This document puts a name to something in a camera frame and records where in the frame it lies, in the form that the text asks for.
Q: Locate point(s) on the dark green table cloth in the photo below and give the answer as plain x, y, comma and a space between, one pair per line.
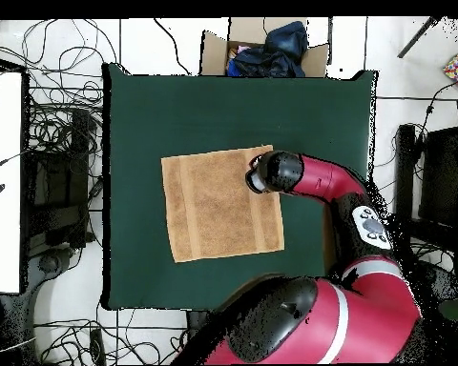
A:
175, 106

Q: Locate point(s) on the black frame stand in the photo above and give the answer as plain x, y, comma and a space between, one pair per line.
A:
61, 190
439, 179

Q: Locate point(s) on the grey chair base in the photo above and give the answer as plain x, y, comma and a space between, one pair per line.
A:
45, 263

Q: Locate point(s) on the tan terry towel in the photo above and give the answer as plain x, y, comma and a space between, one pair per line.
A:
213, 206

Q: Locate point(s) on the grey metal bar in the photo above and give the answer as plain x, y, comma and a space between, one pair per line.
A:
416, 38

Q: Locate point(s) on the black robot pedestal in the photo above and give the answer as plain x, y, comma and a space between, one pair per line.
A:
196, 322

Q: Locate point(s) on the white desk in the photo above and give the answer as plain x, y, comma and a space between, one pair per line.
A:
2, 190

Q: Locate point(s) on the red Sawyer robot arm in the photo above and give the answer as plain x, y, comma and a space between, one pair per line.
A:
328, 312

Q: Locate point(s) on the dark blue garment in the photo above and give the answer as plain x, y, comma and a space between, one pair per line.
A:
278, 53

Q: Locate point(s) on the brown cardboard box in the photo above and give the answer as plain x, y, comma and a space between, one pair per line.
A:
213, 53

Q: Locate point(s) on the black power strip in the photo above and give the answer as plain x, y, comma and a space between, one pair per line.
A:
96, 345

